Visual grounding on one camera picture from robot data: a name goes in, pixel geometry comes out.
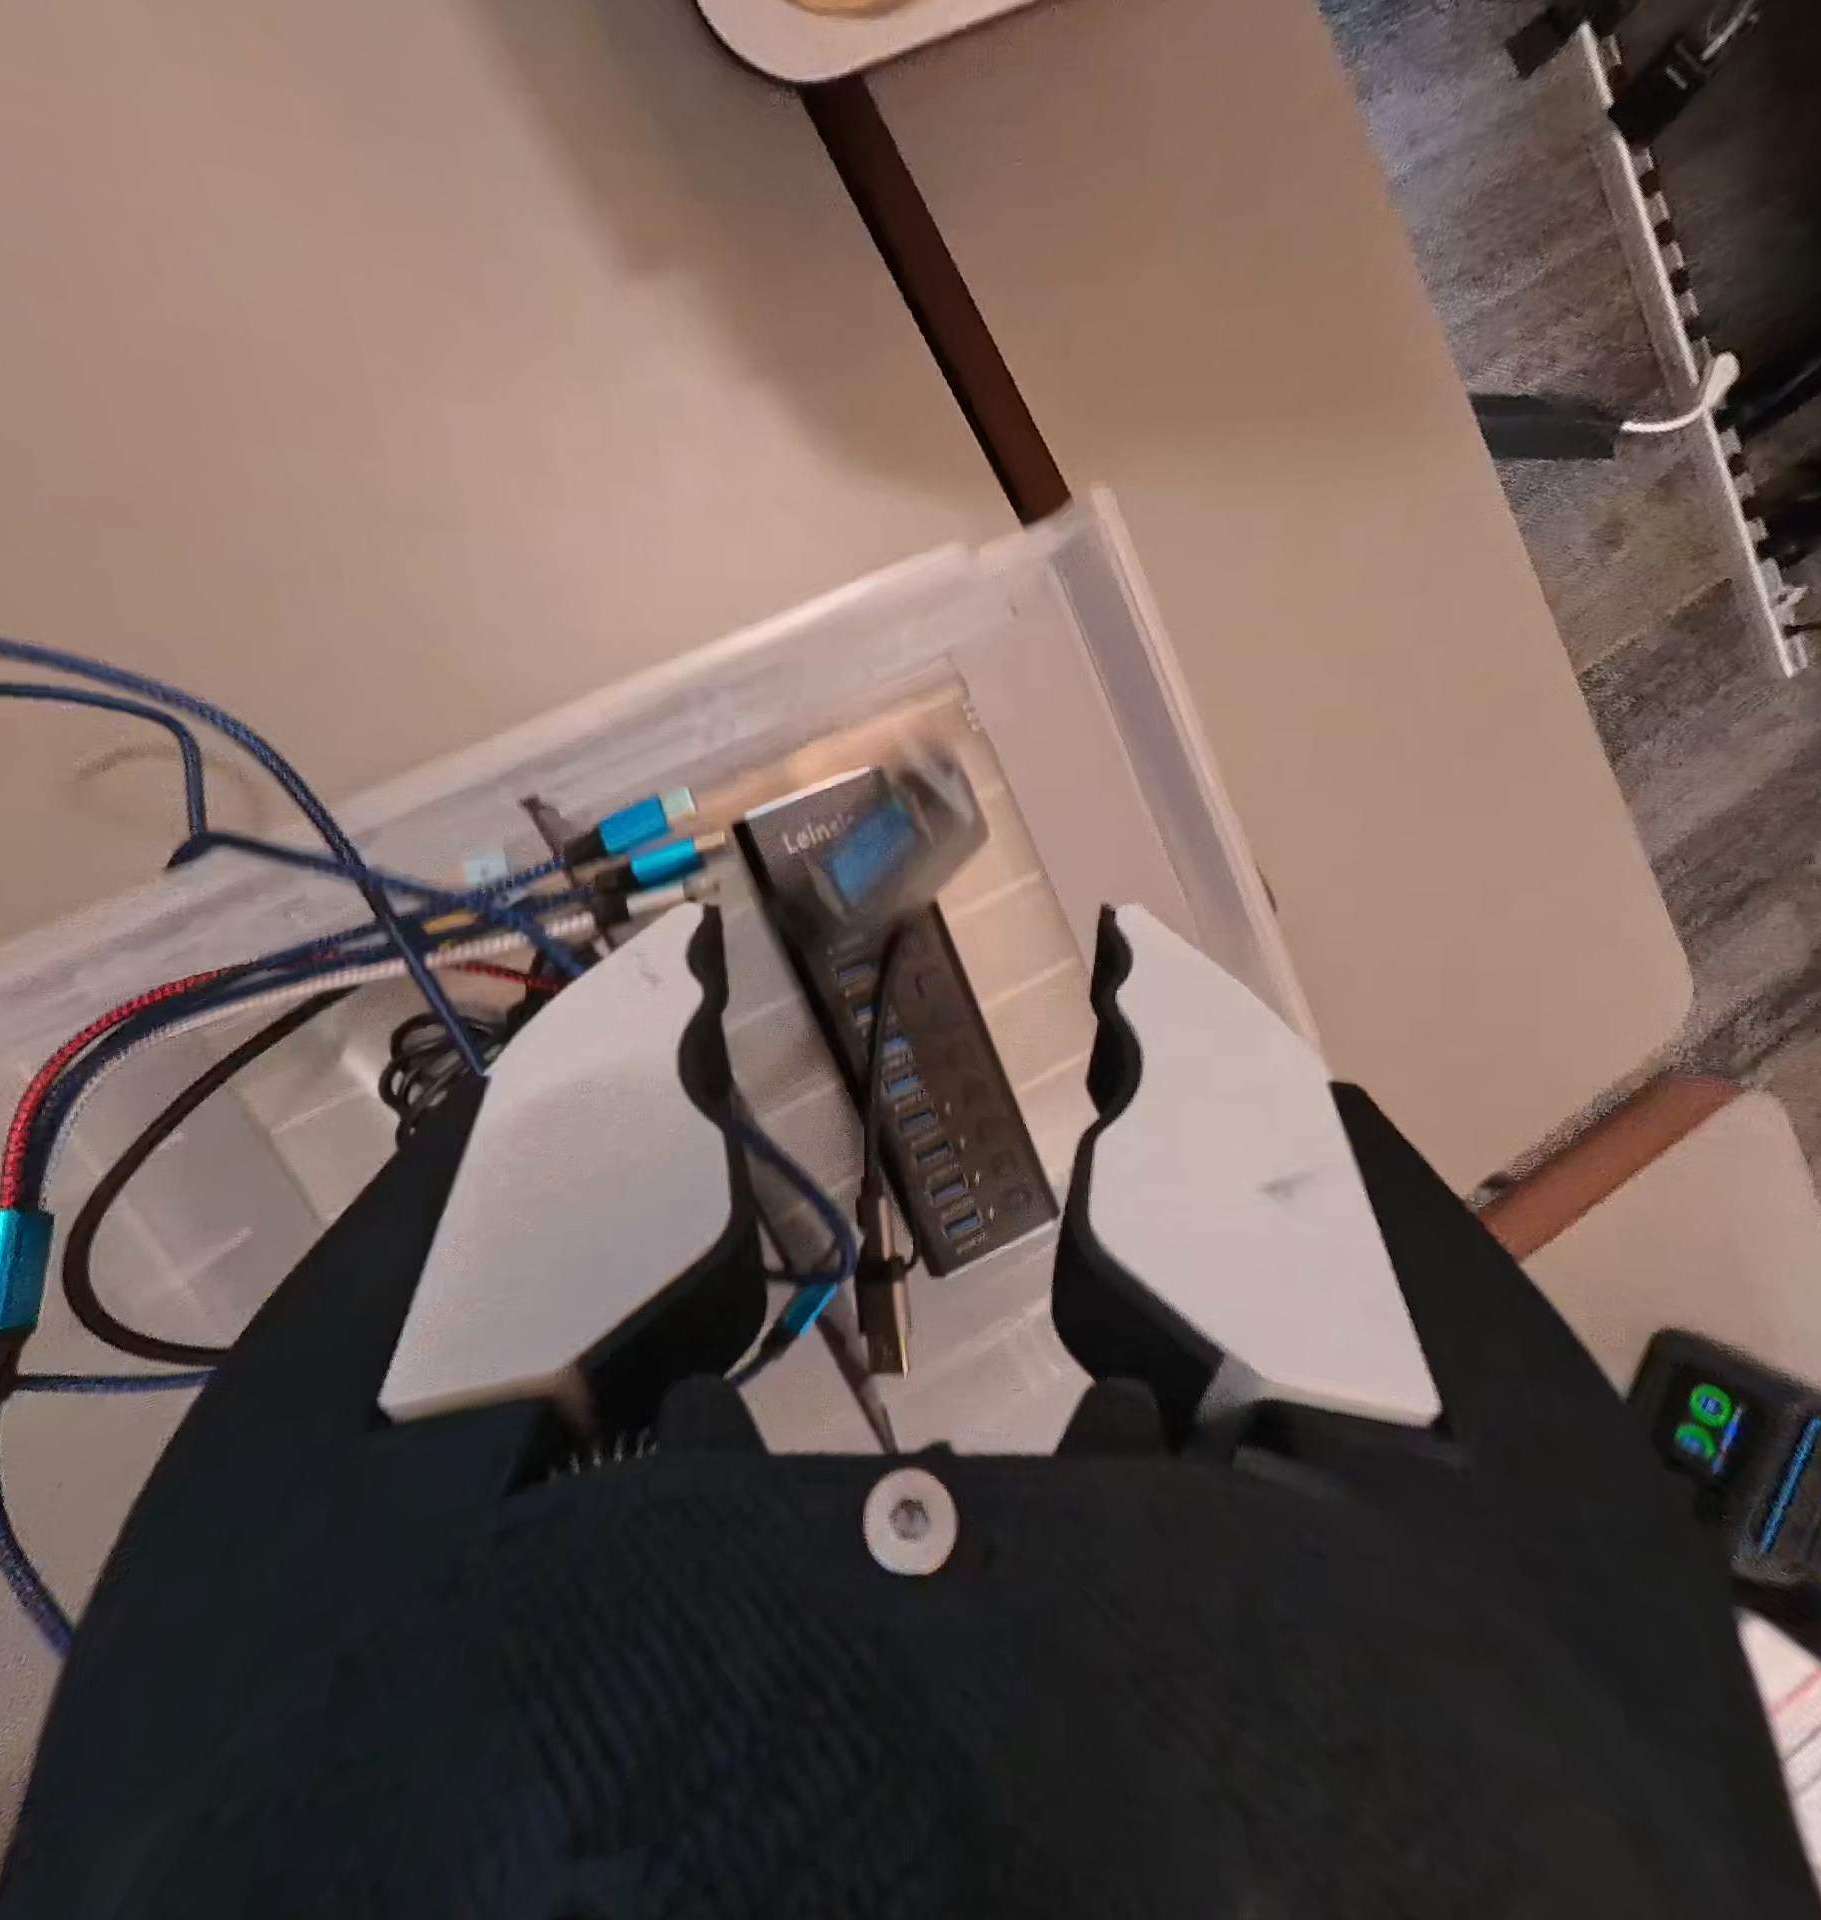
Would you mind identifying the grey slim USB hub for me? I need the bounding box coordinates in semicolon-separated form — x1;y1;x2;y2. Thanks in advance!
797;743;995;921

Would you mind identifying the grey desk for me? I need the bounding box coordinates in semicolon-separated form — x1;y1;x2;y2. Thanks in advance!
0;0;1821;1727

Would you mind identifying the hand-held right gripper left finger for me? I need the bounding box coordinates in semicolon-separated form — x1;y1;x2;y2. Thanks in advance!
377;904;767;1428

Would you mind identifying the blue braided cable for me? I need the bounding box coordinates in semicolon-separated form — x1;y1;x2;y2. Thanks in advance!
166;786;728;959
0;628;863;1390

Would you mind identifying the white cable tray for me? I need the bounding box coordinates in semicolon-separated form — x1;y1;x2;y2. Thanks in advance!
1573;20;1815;679

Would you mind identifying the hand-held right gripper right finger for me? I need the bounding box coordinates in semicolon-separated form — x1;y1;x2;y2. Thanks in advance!
1051;904;1442;1436

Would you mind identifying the red braided cable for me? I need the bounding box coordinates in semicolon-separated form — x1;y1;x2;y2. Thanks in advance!
0;959;586;1654

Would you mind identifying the black multiport USB hub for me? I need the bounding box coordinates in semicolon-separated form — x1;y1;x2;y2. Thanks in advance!
733;772;1069;1282

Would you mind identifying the clear plastic bin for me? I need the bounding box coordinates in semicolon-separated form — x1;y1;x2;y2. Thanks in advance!
0;489;1317;1447

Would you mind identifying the black power bank green display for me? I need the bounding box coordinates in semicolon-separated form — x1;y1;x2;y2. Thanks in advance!
1625;1330;1821;1665

